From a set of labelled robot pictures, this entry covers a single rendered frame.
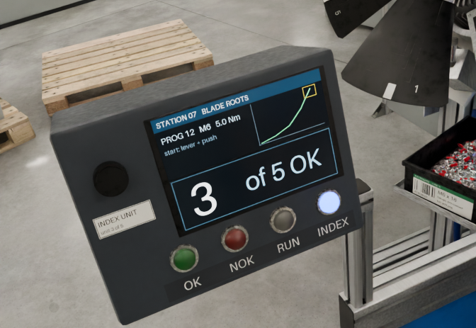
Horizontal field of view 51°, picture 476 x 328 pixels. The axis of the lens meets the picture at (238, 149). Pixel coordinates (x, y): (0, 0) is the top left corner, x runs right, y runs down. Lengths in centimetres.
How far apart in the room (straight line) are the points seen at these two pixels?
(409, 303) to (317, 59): 44
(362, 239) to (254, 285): 130
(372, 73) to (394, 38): 8
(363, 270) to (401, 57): 53
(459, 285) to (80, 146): 61
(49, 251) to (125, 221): 197
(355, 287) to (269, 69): 36
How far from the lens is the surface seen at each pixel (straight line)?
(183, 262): 46
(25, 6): 623
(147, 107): 42
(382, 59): 109
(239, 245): 47
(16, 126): 336
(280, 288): 192
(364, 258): 68
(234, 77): 44
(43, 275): 230
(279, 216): 47
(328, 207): 49
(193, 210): 45
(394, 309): 78
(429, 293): 81
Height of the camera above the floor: 143
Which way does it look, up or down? 32 degrees down
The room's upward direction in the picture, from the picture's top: 10 degrees counter-clockwise
